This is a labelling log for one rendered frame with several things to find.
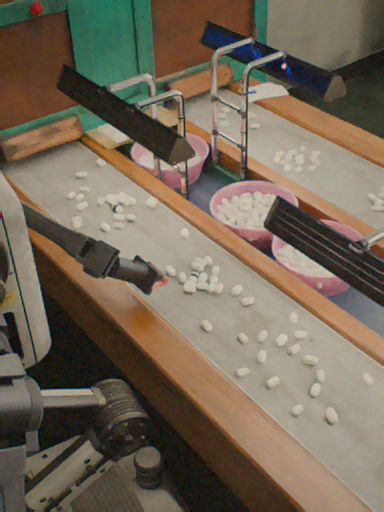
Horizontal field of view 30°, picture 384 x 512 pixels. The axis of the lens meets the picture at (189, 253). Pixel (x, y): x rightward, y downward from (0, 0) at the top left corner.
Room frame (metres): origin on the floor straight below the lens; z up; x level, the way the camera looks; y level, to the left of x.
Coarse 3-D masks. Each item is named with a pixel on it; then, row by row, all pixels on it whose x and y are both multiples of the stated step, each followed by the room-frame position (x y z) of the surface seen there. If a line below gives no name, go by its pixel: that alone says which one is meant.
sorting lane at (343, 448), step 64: (64, 192) 1.96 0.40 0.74; (128, 192) 1.94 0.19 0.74; (128, 256) 1.60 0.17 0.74; (192, 256) 1.59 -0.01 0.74; (192, 320) 1.33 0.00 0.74; (256, 320) 1.31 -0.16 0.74; (320, 320) 1.30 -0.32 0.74; (256, 384) 1.10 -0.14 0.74; (320, 384) 1.09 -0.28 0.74; (320, 448) 0.92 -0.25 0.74
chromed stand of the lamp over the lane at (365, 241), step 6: (372, 234) 1.14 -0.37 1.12; (378, 234) 1.14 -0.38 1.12; (360, 240) 1.13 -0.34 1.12; (366, 240) 1.13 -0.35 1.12; (372, 240) 1.13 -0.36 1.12; (378, 240) 1.14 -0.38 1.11; (348, 246) 1.13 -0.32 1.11; (366, 246) 1.12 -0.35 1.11; (354, 252) 1.11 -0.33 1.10; (360, 252) 1.10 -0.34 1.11
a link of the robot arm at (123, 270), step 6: (120, 258) 1.36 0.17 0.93; (126, 258) 1.38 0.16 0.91; (114, 264) 1.34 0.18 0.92; (120, 264) 1.34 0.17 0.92; (126, 264) 1.35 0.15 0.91; (132, 264) 1.37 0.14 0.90; (114, 270) 1.33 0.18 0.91; (120, 270) 1.33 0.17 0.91; (126, 270) 1.34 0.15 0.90; (132, 270) 1.35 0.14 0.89; (114, 276) 1.33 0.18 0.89; (120, 276) 1.33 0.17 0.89; (126, 276) 1.34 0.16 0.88
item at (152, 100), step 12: (144, 72) 2.00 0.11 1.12; (108, 84) 1.92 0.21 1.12; (120, 84) 1.93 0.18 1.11; (132, 84) 1.96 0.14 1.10; (156, 96) 1.83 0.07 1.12; (168, 96) 1.85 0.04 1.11; (180, 96) 1.86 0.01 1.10; (180, 108) 1.87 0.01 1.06; (156, 120) 1.99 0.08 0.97; (180, 120) 1.87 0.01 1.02; (180, 132) 1.87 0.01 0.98; (156, 156) 1.99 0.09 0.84; (156, 168) 1.99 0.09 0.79; (180, 168) 1.88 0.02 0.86
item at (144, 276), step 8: (136, 256) 1.44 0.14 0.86; (136, 264) 1.38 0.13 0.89; (144, 264) 1.40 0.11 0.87; (136, 272) 1.36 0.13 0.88; (144, 272) 1.37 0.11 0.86; (152, 272) 1.38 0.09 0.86; (128, 280) 1.35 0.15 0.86; (136, 280) 1.36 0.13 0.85; (144, 280) 1.37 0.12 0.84; (152, 280) 1.36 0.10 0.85; (144, 288) 1.36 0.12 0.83
